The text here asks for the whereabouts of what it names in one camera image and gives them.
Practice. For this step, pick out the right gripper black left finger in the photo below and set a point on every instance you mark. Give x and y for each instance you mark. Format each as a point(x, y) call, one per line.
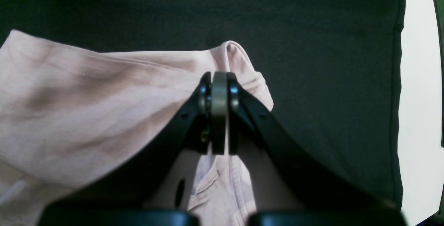
point(153, 187)

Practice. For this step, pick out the pink T-shirt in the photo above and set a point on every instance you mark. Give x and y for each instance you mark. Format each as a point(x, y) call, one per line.
point(70, 115)

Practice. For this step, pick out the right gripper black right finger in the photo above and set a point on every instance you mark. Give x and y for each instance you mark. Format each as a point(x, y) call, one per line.
point(290, 187)

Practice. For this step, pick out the white table frame right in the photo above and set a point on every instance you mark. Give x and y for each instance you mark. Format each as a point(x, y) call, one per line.
point(420, 113)

